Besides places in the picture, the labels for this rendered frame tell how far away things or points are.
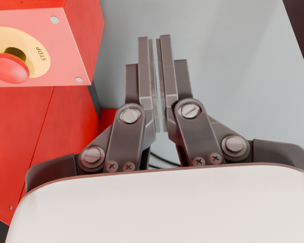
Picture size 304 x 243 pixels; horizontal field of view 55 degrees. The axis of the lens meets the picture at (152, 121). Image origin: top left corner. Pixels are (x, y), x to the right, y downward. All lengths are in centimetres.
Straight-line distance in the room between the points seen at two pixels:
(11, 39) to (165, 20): 97
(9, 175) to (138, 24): 78
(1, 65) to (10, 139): 49
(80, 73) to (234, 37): 105
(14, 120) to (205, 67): 92
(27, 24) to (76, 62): 6
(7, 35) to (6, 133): 47
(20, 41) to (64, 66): 5
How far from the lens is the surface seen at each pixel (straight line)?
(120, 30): 130
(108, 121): 165
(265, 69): 150
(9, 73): 33
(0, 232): 81
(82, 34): 34
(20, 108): 84
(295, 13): 69
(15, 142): 82
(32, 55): 35
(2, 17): 33
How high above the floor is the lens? 101
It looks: 35 degrees down
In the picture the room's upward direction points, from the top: 177 degrees counter-clockwise
